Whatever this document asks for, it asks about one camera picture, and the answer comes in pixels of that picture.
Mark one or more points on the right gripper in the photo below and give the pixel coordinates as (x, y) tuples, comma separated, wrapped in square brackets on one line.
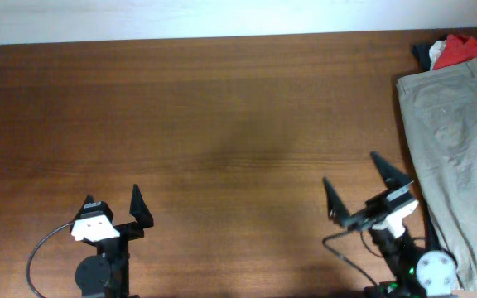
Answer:
[(359, 222)]

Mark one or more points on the black garment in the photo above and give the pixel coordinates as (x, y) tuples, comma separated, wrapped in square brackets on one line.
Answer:
[(422, 56)]

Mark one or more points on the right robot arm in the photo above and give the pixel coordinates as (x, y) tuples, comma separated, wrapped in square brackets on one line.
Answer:
[(417, 271)]

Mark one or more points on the khaki shorts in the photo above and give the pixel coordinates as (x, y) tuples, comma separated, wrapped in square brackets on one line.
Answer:
[(458, 174)]

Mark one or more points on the red garment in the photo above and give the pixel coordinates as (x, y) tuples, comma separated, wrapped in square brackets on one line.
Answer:
[(459, 49)]

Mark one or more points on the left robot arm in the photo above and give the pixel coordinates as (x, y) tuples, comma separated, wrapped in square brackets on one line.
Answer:
[(106, 273)]

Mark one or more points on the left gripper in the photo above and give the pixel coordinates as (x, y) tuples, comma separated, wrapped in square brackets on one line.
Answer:
[(139, 210)]

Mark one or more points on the white cloth piece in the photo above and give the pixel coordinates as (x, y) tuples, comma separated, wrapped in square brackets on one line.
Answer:
[(435, 52)]

